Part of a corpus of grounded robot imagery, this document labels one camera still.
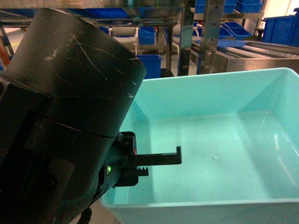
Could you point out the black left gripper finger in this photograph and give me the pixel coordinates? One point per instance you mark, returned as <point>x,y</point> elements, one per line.
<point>137,171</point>
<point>156,159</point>

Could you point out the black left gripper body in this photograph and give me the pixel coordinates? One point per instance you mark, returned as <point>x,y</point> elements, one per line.
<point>115,171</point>

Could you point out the light teal plastic bin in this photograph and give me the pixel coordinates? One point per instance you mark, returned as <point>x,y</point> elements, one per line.
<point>239,134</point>

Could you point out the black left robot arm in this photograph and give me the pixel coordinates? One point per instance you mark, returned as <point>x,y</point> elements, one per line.
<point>63,99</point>

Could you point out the blue plastic lid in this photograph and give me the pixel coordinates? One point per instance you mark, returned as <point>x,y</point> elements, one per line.
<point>230,43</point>

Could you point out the stainless steel shelf front rail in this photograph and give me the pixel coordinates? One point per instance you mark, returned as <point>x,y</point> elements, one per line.
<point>256,56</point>

